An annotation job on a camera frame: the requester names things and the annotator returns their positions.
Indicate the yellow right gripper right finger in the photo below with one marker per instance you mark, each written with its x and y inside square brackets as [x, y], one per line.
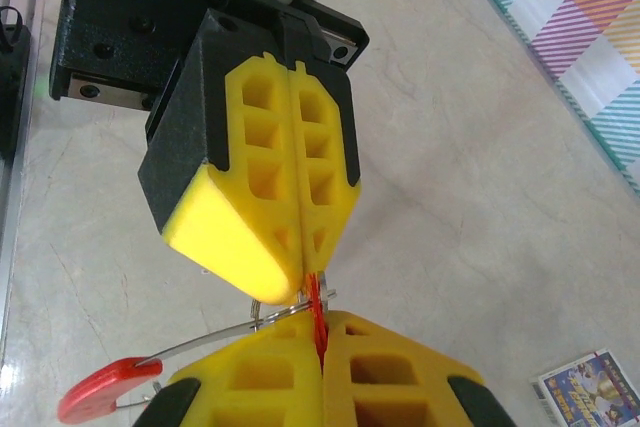
[390, 387]

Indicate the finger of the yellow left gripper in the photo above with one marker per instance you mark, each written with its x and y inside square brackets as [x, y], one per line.
[225, 147]
[325, 147]

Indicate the red plastic key tag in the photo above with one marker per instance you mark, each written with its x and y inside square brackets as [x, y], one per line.
[316, 307]

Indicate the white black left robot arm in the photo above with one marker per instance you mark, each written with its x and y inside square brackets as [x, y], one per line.
[12, 87]

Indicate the playing card box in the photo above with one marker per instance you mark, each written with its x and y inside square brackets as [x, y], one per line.
[590, 392]

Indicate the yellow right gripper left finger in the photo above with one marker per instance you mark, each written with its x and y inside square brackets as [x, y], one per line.
[250, 387]

